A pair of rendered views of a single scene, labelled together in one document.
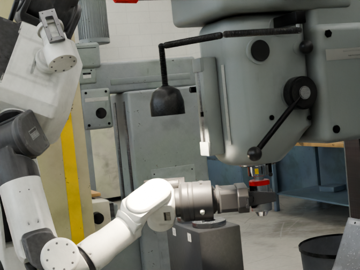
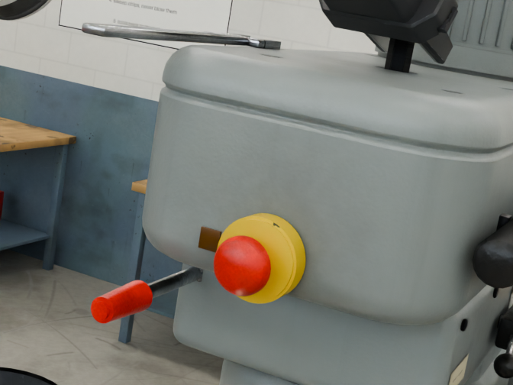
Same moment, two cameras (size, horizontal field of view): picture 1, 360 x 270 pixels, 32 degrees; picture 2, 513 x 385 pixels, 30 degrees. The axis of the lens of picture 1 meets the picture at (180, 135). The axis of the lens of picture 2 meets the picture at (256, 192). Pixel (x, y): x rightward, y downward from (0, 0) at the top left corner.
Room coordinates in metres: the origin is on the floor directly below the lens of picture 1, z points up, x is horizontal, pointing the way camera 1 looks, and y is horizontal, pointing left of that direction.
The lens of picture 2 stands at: (0.84, 0.48, 1.94)
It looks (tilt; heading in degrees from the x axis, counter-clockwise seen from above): 12 degrees down; 318
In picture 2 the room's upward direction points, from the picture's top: 10 degrees clockwise
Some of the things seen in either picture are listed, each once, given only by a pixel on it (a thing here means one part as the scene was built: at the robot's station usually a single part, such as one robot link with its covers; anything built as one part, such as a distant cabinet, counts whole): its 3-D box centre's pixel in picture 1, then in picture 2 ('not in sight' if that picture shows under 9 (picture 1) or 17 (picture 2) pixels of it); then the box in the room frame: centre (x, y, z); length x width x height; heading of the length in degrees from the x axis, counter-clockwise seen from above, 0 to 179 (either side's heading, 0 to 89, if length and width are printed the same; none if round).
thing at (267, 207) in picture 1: (260, 197); not in sight; (1.39, -0.17, 1.23); 0.05 x 0.05 x 0.06
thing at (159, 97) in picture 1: (166, 100); not in sight; (1.30, 0.02, 1.47); 0.07 x 0.07 x 0.06
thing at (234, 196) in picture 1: (220, 200); not in sight; (1.40, -0.08, 1.23); 0.13 x 0.12 x 0.10; 179
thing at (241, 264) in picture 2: not in sight; (245, 264); (1.29, 0.06, 1.76); 0.04 x 0.03 x 0.04; 24
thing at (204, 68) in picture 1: (208, 106); not in sight; (1.35, -0.07, 1.45); 0.04 x 0.04 x 0.21; 24
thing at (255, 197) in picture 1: (261, 197); not in sight; (1.36, -0.17, 1.23); 0.06 x 0.02 x 0.03; 89
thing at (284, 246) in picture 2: not in sight; (260, 257); (1.30, 0.04, 1.76); 0.06 x 0.02 x 0.06; 24
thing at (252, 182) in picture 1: (259, 182); not in sight; (1.39, -0.17, 1.26); 0.05 x 0.05 x 0.01
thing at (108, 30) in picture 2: not in sight; (188, 36); (1.44, 0.02, 1.89); 0.24 x 0.04 x 0.01; 112
